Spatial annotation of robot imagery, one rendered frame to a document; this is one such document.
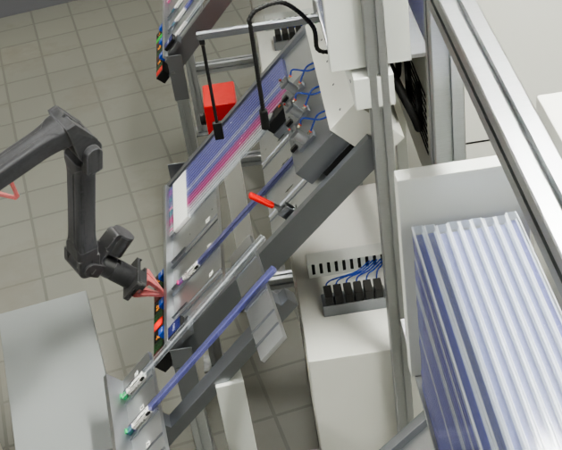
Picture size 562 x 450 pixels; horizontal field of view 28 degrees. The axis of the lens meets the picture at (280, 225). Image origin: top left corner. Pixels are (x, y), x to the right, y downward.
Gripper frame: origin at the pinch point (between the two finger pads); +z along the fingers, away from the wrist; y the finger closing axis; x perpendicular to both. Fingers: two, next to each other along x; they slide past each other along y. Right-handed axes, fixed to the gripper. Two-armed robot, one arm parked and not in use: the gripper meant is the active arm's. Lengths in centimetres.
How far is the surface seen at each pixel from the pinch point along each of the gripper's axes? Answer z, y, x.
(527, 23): 10, -21, -111
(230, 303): 3.8, -21.9, -21.4
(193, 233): 2.4, 14.2, -11.1
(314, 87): -3, 6, -65
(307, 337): 30.9, -14.0, -17.6
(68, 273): 19, 108, 86
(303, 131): -3, -6, -60
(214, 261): 2.1, -5.7, -19.2
